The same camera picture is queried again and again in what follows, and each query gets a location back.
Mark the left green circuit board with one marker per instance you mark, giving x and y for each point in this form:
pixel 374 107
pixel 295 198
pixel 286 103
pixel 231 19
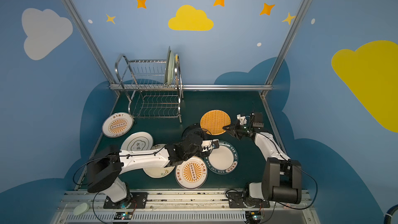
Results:
pixel 123 216

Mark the right green circuit board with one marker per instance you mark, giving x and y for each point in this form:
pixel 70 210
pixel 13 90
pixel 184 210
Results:
pixel 253 217

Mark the large pale green plate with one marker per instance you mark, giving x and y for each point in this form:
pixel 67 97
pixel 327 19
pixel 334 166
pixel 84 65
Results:
pixel 169 69

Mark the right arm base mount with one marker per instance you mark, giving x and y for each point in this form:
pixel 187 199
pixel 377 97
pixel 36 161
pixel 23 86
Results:
pixel 238 199

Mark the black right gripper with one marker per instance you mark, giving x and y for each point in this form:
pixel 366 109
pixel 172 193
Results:
pixel 239 130

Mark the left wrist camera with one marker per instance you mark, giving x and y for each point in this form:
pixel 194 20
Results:
pixel 209 145

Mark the aluminium upright post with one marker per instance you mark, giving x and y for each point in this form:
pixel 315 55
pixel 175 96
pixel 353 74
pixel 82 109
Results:
pixel 81 26
pixel 294 27

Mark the orange sunburst plate front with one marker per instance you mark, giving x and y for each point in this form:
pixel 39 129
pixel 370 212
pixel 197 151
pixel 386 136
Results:
pixel 191 174

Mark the aluminium back frame rail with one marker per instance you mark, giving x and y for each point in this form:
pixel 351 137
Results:
pixel 217 87

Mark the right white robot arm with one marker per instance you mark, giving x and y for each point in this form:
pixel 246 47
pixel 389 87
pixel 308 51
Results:
pixel 282 177

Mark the yellow woven plate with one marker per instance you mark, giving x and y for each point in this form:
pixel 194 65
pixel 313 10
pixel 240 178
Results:
pixel 214 121

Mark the right aluminium upright post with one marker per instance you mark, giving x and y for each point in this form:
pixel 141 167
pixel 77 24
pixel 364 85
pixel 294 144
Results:
pixel 294 27

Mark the left aluminium upright post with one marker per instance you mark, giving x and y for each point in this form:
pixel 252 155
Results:
pixel 81 26

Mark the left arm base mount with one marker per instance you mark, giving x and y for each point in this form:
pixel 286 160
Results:
pixel 134 200

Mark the small pale green plate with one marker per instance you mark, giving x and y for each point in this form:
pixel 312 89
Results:
pixel 176 69

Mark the green circuit board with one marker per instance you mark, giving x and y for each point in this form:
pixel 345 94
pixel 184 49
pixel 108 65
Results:
pixel 123 216
pixel 253 217

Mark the pale green round disc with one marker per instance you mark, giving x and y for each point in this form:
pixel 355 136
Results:
pixel 81 209

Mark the green rim Hao Wei plate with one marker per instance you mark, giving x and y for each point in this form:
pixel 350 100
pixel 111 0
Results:
pixel 222 160

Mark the steel two-tier dish rack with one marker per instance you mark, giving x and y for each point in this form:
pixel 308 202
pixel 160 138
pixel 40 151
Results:
pixel 149 104

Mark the white plate with black motif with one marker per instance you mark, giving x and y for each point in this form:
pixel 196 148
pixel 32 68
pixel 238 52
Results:
pixel 137 142

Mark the orange sunburst plate by rack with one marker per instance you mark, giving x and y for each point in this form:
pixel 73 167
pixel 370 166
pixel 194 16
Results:
pixel 117 125

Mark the dark blue speckled plate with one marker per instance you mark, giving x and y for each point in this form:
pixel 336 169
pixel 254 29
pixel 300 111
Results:
pixel 192 129

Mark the cream floral plate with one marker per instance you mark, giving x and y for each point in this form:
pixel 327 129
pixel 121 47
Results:
pixel 158 172

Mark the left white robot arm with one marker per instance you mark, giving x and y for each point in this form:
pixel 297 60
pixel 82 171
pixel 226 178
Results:
pixel 104 168

